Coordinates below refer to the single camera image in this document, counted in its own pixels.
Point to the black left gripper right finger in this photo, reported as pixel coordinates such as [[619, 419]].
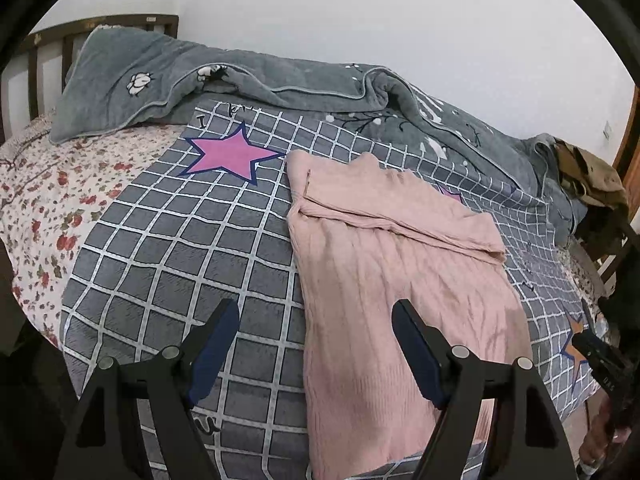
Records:
[[526, 438]]

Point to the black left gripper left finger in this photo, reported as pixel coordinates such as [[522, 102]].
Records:
[[104, 439]]

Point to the pink knit sweater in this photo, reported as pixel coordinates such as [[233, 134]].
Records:
[[363, 238]]

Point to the right hand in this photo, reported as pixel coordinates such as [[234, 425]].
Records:
[[597, 440]]

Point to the camouflage cloth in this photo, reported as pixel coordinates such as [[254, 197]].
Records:
[[589, 178]]

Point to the grey grid star bedsheet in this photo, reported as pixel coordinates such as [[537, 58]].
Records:
[[171, 246]]

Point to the floral pattern bedsheet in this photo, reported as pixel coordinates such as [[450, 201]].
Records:
[[51, 197]]

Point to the grey-green fleece blanket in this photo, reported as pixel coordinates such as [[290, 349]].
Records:
[[124, 76]]

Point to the dark wooden headboard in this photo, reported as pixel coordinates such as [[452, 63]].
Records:
[[67, 38]]

